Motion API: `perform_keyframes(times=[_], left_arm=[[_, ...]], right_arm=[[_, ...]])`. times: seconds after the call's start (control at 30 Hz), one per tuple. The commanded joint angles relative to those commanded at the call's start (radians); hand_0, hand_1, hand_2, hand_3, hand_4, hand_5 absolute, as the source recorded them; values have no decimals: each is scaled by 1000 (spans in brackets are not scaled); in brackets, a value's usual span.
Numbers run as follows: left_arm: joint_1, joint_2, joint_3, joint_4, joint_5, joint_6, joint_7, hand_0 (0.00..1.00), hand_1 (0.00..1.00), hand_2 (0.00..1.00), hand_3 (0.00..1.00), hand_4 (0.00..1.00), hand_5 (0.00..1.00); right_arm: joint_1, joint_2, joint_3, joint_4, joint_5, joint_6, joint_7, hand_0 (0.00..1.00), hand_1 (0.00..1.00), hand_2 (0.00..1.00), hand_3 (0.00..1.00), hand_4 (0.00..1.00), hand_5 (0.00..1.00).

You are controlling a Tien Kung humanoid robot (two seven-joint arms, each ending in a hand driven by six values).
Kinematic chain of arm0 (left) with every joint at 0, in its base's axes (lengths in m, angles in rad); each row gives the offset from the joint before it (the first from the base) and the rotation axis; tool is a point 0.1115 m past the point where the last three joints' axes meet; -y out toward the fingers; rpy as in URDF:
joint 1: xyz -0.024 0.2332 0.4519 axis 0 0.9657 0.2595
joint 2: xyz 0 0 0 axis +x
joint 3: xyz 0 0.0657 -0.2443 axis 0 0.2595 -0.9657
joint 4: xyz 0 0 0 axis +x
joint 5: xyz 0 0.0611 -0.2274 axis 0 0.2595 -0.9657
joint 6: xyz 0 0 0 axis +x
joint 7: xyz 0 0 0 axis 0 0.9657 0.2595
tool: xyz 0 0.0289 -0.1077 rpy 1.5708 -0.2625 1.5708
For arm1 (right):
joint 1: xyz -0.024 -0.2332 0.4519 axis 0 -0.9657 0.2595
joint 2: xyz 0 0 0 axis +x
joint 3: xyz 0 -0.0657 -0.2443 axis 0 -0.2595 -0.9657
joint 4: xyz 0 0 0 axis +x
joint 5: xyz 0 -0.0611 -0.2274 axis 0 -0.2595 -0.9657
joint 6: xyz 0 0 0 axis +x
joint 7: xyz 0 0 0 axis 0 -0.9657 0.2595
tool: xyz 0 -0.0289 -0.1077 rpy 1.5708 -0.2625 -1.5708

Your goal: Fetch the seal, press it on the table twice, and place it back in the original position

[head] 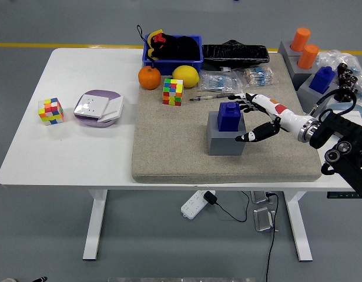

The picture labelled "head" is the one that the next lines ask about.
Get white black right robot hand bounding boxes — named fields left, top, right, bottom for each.
left=227, top=92, right=310, bottom=143

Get blue square seal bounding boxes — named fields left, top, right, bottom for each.
left=217, top=101, right=241, bottom=132
left=309, top=66, right=337, bottom=95

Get grey square seal holder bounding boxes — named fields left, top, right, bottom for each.
left=297, top=73, right=339, bottom=115
left=207, top=110, right=247, bottom=156

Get grey round-hole seal holder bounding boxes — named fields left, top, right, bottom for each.
left=286, top=54, right=320, bottom=89
left=277, top=40, right=305, bottom=57

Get orange cylinder seal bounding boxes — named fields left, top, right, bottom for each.
left=297, top=43, right=319, bottom=70
left=291, top=27, right=311, bottom=52

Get clear bag of resistors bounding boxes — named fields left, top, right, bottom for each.
left=242, top=66, right=278, bottom=88
left=197, top=72, right=243, bottom=94

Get pale blue plate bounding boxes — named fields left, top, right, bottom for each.
left=324, top=102, right=362, bottom=130

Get silver ballpoint pen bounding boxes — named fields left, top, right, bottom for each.
left=189, top=92, right=236, bottom=102

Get dark brown knob cluster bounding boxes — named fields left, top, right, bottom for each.
left=337, top=62, right=360, bottom=96

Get white table leg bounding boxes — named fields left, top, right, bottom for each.
left=82, top=189, right=108, bottom=261
left=283, top=191, right=313, bottom=262

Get clear plastic bags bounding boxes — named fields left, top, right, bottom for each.
left=314, top=49, right=362, bottom=99

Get black long wrapped object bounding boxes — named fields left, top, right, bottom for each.
left=201, top=39, right=270, bottom=71

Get black table control panel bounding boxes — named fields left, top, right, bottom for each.
left=327, top=192, right=361, bottom=200

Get yellow lemon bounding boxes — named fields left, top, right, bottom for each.
left=172, top=65, right=200, bottom=88

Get black power adapter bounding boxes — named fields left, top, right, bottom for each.
left=203, top=190, right=219, bottom=206

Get multicolour puzzle cube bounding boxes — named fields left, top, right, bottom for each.
left=38, top=97, right=65, bottom=126
left=162, top=78, right=184, bottom=107

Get grey-brown mat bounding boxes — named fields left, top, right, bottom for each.
left=130, top=52, right=323, bottom=184

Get white power strip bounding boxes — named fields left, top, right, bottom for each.
left=180, top=190, right=216, bottom=220

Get blue plastic bin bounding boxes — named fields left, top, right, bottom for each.
left=142, top=34, right=204, bottom=76

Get orange fruit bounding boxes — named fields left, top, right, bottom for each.
left=138, top=65, right=162, bottom=90

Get silver metal bracket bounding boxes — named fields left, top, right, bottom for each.
left=253, top=207, right=276, bottom=233
left=250, top=190, right=272, bottom=205

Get black adapter cable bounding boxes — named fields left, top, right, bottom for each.
left=214, top=190, right=250, bottom=223

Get long black floor cable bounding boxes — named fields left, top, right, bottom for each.
left=264, top=192, right=279, bottom=282

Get black strap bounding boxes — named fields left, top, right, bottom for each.
left=136, top=25, right=157, bottom=70

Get white wall switch panel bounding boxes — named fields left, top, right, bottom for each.
left=97, top=95, right=125, bottom=124

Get white wall socket panel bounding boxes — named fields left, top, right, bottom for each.
left=73, top=93, right=111, bottom=120

